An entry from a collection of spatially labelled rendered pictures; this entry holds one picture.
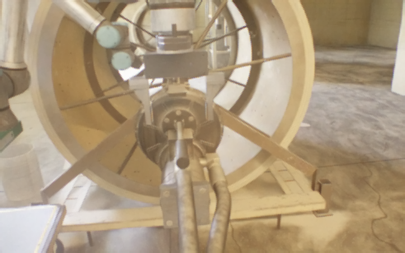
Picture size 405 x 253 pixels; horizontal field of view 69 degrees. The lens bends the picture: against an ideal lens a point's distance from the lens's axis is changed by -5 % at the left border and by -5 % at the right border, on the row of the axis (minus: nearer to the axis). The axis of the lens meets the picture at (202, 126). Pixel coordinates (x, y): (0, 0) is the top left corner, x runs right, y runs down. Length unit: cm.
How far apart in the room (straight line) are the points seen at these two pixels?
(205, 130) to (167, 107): 14
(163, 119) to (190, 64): 36
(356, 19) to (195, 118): 1330
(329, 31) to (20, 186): 1242
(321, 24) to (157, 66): 1282
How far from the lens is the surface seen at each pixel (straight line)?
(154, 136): 100
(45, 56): 191
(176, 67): 64
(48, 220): 181
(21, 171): 265
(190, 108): 97
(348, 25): 1394
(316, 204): 203
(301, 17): 192
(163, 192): 77
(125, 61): 148
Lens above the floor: 128
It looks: 20 degrees down
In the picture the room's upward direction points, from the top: 2 degrees counter-clockwise
